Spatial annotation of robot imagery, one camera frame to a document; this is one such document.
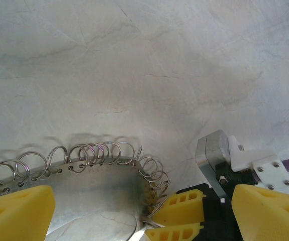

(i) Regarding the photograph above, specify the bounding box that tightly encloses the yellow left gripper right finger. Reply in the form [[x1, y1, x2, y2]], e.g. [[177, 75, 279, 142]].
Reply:
[[231, 184, 289, 241]]

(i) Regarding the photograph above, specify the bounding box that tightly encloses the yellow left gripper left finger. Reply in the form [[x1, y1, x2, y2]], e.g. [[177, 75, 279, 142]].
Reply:
[[0, 185, 56, 241]]

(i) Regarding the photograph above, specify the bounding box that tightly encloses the white right camera bracket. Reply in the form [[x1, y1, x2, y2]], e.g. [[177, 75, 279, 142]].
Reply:
[[228, 135, 289, 192]]

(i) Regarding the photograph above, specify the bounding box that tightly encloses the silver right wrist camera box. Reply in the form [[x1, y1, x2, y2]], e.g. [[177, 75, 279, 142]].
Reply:
[[196, 130, 232, 199]]

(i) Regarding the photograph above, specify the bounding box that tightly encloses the metal plate with key rings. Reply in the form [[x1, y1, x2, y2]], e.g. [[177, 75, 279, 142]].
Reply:
[[0, 140, 172, 241]]

